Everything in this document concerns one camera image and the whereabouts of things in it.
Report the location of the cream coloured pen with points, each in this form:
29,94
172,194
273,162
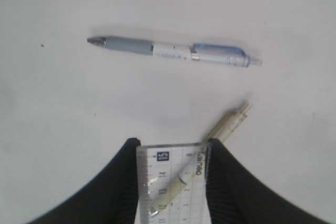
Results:
222,130

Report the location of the grey blue pen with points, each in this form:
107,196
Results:
219,54

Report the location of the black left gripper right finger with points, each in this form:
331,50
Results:
234,195

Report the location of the transparent plastic ruler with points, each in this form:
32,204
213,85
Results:
157,166

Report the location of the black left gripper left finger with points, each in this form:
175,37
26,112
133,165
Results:
110,197

